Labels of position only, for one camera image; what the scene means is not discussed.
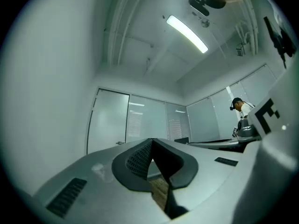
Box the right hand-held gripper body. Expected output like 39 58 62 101
237 57 299 142

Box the bundle of white ceiling pipes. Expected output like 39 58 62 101
233 0 260 56
102 0 150 67

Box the person's white T-shirt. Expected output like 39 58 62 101
242 0 299 79

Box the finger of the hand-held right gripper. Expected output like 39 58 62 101
188 138 245 150

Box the long ceiling lamp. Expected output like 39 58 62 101
166 14 208 54

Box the grey door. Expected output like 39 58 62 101
85 87 131 155

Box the black chest strap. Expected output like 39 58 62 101
263 16 296 69

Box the black head-mounted camera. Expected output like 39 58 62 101
188 0 226 16

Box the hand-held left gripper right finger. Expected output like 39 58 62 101
151 138 259 224

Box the frosted glass door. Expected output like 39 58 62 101
87 89 129 155

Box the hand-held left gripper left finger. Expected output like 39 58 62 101
32 138 173 224

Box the frosted glass partition wall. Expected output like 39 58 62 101
126 94 191 143

